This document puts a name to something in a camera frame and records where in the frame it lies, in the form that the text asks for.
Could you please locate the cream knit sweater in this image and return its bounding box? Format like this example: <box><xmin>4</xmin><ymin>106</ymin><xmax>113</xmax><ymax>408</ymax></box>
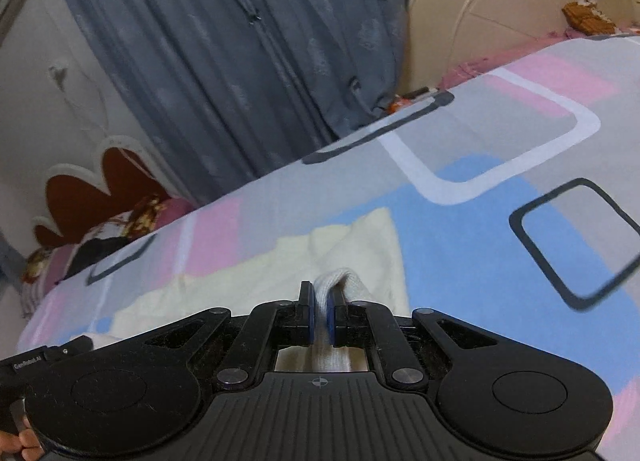
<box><xmin>91</xmin><ymin>207</ymin><xmax>409</xmax><ymax>372</ymax></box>

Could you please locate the person left hand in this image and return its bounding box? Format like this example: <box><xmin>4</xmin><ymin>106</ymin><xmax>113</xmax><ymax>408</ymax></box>
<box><xmin>0</xmin><ymin>429</ymin><xmax>44</xmax><ymax>461</ymax></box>

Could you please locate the striped pink pillow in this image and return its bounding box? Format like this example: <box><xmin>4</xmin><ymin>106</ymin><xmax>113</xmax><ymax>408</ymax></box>
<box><xmin>21</xmin><ymin>244</ymin><xmax>78</xmax><ymax>320</ymax></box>

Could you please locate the floral dark blanket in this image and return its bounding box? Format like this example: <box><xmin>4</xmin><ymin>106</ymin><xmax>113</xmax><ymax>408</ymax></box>
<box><xmin>27</xmin><ymin>192</ymin><xmax>194</xmax><ymax>283</ymax></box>

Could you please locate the patterned grey pink bedsheet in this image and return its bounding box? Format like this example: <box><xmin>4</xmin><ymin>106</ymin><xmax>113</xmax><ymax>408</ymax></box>
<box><xmin>17</xmin><ymin>36</ymin><xmax>639</xmax><ymax>460</ymax></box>

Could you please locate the red white scalloped headboard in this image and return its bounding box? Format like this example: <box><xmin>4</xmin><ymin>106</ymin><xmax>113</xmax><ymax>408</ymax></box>
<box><xmin>32</xmin><ymin>136</ymin><xmax>194</xmax><ymax>247</ymax></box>

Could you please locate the blue grey window curtain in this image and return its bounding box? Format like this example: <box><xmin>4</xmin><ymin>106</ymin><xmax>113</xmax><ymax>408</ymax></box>
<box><xmin>66</xmin><ymin>0</ymin><xmax>407</xmax><ymax>203</ymax></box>

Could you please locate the brown stuffed toy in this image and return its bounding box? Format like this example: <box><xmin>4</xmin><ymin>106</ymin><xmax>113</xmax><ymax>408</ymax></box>
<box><xmin>562</xmin><ymin>0</ymin><xmax>617</xmax><ymax>36</ymax></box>

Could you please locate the white charger cable on wall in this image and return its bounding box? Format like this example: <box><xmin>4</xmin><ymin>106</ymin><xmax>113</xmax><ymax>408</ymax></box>
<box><xmin>46</xmin><ymin>4</ymin><xmax>116</xmax><ymax>152</ymax></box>

